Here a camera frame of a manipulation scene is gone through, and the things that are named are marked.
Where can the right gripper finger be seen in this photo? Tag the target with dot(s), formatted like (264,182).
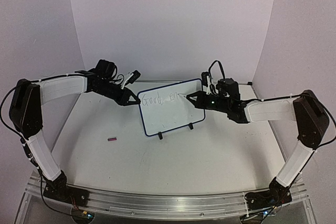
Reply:
(195,94)
(195,101)

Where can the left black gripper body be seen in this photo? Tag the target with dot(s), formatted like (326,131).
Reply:
(105,91)

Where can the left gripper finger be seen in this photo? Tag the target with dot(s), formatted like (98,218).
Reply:
(132,98)
(129,103)

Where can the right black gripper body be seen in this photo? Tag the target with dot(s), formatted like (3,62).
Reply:
(203,100)

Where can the blue framed small whiteboard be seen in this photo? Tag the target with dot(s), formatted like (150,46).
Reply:
(162,109)

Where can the magenta marker cap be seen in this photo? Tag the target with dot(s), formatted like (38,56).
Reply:
(112,139)

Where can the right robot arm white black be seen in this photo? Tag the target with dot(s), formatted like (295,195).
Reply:
(307,116)

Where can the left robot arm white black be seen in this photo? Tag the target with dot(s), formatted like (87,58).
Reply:
(25,112)

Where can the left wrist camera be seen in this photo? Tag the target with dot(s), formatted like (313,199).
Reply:
(130,78)

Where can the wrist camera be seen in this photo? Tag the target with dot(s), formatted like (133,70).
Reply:
(130,78)
(207,81)

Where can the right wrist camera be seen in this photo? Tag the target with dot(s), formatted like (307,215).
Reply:
(207,81)

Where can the black wire whiteboard stand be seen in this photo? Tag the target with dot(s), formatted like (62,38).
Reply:
(190,126)

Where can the aluminium front rail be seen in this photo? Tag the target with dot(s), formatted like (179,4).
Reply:
(94,205)

